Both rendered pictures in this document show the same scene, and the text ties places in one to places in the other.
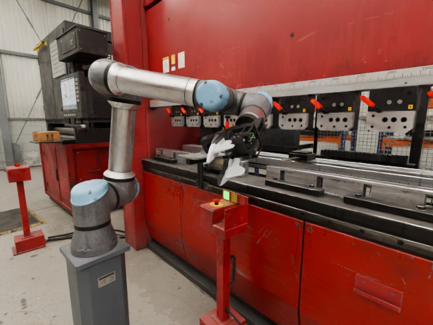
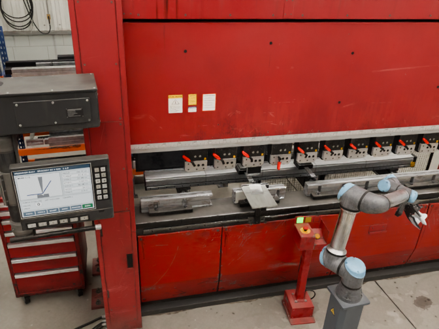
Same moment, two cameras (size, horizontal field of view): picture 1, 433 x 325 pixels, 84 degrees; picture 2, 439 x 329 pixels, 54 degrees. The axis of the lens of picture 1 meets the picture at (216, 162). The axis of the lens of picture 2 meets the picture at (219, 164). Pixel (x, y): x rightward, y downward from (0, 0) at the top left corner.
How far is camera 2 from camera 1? 286 cm
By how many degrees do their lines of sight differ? 60
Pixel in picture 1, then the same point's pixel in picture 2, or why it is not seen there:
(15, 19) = not seen: outside the picture
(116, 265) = not seen: hidden behind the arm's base
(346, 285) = (364, 233)
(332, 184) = not seen: hidden behind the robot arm
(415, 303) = (390, 225)
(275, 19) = (328, 89)
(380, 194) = (372, 184)
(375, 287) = (377, 227)
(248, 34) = (304, 94)
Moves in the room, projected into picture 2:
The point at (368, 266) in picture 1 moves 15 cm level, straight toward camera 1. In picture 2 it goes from (375, 220) to (389, 230)
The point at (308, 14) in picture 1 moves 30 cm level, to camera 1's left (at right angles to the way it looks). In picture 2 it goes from (351, 92) to (338, 104)
